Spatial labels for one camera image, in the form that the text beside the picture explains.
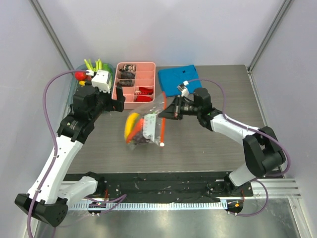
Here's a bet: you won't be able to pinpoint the purple grape bunch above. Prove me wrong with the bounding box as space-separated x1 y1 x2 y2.
130 129 152 145

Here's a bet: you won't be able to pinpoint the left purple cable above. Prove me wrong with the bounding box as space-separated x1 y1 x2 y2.
26 69 127 238

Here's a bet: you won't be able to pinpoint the yellow banana bunch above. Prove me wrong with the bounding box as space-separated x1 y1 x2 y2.
78 81 92 86

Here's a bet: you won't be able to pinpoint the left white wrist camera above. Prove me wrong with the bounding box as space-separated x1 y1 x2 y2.
86 70 112 94

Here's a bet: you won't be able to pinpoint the clear zip top bag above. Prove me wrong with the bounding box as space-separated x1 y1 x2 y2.
124 92 167 148

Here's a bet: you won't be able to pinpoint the blue folded cloth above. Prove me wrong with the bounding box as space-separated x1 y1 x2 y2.
158 65 199 97

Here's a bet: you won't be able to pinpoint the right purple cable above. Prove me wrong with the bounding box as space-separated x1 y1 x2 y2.
187 78 292 216

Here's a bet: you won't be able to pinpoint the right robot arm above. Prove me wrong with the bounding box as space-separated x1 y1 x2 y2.
158 88 286 196

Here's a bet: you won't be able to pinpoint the teal food bowl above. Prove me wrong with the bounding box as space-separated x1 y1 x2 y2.
64 59 115 114

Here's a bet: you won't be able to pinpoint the red apple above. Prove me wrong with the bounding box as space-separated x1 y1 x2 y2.
74 72 87 81

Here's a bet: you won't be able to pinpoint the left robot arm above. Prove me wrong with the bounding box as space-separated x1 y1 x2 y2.
14 86 125 228

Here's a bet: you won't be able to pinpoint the pink divided tray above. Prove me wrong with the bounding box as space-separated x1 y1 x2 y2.
112 61 156 110

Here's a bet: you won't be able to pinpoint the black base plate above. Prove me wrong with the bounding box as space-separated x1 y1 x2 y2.
61 171 284 202

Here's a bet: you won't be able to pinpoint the green celery stalks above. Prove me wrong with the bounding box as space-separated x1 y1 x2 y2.
84 59 103 72

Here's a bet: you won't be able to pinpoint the purple cable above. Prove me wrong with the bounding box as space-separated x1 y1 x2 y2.
187 78 292 216
26 69 127 238

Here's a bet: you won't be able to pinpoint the perforated cable rail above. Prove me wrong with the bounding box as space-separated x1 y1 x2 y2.
69 200 227 211

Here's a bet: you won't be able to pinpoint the green lettuce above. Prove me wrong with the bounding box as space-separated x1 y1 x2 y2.
102 63 114 75

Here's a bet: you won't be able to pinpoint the dark sushi roll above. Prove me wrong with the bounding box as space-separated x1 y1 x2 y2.
118 71 135 79
119 64 136 72
116 79 134 87

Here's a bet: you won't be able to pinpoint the orange carrot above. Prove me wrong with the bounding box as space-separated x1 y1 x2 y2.
126 118 144 143

